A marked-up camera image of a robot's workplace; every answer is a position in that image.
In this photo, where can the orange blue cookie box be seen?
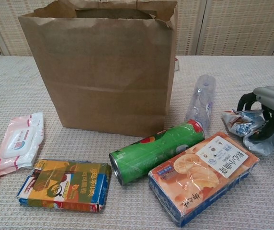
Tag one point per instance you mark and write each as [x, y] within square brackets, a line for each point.
[194, 184]

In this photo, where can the brown paper bag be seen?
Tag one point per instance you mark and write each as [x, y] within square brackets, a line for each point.
[98, 79]

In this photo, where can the pink wet wipes pack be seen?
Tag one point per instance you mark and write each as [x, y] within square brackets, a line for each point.
[17, 143]

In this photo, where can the long red white box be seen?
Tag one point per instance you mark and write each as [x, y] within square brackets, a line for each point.
[177, 64]

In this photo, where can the beige woven tablecloth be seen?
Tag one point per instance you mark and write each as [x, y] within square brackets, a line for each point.
[235, 72]

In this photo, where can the green chip can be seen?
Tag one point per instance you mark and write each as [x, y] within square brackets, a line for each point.
[156, 151]

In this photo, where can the white blue wrapper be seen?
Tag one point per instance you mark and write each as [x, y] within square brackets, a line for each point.
[244, 124]

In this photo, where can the clear plastic bottle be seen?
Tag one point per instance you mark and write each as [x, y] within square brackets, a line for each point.
[202, 100]

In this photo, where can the woven folding screen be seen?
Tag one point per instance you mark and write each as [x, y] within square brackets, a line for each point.
[237, 26]

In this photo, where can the yellow blue cracker box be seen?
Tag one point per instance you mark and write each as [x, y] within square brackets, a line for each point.
[65, 187]

